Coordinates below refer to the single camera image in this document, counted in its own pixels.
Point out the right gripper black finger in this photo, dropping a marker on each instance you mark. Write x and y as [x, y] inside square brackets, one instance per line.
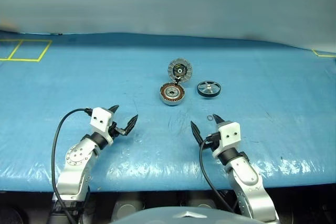
[219, 121]
[197, 134]

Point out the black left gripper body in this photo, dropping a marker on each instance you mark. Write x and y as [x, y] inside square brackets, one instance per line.
[113, 129]

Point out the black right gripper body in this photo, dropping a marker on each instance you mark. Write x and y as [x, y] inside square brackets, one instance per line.
[214, 141]

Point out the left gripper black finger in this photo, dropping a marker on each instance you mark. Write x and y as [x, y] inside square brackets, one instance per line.
[131, 124]
[114, 110]

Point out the black spoked motor rotor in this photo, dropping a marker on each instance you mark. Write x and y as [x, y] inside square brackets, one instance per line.
[209, 89]

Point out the copper wound motor stator housing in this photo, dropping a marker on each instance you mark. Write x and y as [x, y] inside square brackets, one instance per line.
[172, 94]

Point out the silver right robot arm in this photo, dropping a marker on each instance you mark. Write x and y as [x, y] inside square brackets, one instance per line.
[249, 182]

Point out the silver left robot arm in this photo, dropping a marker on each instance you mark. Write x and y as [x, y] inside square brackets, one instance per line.
[76, 166]

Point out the silver motor rotor disc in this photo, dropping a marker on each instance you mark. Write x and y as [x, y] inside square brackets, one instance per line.
[180, 70]

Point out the blue plastic table cover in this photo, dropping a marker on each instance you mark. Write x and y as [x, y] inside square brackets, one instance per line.
[105, 82]

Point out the grey rounded shape under table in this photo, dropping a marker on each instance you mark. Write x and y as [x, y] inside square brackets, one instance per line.
[127, 209]
[202, 203]

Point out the grey robot torso shell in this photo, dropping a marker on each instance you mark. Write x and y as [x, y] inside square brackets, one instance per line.
[173, 216]

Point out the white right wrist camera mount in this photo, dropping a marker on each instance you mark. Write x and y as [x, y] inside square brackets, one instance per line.
[229, 136]

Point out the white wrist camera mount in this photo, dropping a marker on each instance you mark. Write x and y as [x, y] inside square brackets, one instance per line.
[229, 136]
[101, 119]

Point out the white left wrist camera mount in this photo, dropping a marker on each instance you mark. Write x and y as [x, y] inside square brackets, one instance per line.
[101, 119]

